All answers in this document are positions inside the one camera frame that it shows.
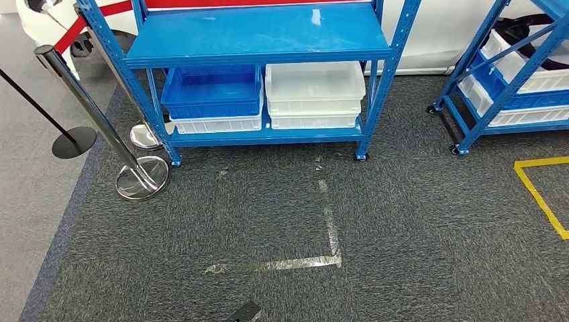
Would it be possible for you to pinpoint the black curved trim part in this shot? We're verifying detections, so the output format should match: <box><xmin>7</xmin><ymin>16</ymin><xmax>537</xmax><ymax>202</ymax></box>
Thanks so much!
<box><xmin>493</xmin><ymin>13</ymin><xmax>569</xmax><ymax>71</ymax></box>

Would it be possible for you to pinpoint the black stanchion post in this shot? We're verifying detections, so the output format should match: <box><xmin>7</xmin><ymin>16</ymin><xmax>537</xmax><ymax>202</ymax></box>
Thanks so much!
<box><xmin>0</xmin><ymin>66</ymin><xmax>98</xmax><ymax>160</ymax></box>

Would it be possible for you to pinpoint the blue metal shelf rack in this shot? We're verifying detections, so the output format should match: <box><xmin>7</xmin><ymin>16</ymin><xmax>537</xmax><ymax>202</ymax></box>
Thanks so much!
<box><xmin>75</xmin><ymin>0</ymin><xmax>422</xmax><ymax>168</ymax></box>

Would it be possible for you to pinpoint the white car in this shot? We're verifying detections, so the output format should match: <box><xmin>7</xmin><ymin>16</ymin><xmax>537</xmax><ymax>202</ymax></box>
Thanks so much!
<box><xmin>15</xmin><ymin>0</ymin><xmax>569</xmax><ymax>76</ymax></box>

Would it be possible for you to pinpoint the worn clear floor tape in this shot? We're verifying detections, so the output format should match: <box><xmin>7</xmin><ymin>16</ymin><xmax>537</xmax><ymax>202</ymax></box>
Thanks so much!
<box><xmin>204</xmin><ymin>155</ymin><xmax>343</xmax><ymax>275</ymax></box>

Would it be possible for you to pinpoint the blue plastic bin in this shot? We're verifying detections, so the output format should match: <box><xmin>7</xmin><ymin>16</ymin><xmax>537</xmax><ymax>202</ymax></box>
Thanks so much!
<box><xmin>160</xmin><ymin>65</ymin><xmax>263</xmax><ymax>120</ymax></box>
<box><xmin>471</xmin><ymin>53</ymin><xmax>569</xmax><ymax>111</ymax></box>

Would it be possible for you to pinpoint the white ribbed plastic bin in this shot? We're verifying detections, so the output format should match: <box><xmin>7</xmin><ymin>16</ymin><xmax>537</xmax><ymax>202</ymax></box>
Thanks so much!
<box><xmin>168</xmin><ymin>95</ymin><xmax>264</xmax><ymax>135</ymax></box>

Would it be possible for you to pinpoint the translucent plastic bin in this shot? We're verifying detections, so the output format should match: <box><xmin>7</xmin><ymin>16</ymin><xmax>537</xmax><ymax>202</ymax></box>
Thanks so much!
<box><xmin>268</xmin><ymin>106</ymin><xmax>361</xmax><ymax>131</ymax></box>
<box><xmin>458</xmin><ymin>75</ymin><xmax>569</xmax><ymax>127</ymax></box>
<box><xmin>265</xmin><ymin>61</ymin><xmax>366</xmax><ymax>115</ymax></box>
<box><xmin>480</xmin><ymin>28</ymin><xmax>569</xmax><ymax>94</ymax></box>

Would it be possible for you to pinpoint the blue wheeled shelf cart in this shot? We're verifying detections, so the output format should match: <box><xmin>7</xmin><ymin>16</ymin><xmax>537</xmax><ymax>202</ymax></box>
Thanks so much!
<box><xmin>426</xmin><ymin>0</ymin><xmax>569</xmax><ymax>156</ymax></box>

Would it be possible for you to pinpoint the chrome stanchion post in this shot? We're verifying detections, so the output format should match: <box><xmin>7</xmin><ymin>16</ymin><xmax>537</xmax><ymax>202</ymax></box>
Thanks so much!
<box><xmin>75</xmin><ymin>4</ymin><xmax>164</xmax><ymax>151</ymax></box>
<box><xmin>34</xmin><ymin>44</ymin><xmax>170</xmax><ymax>202</ymax></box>

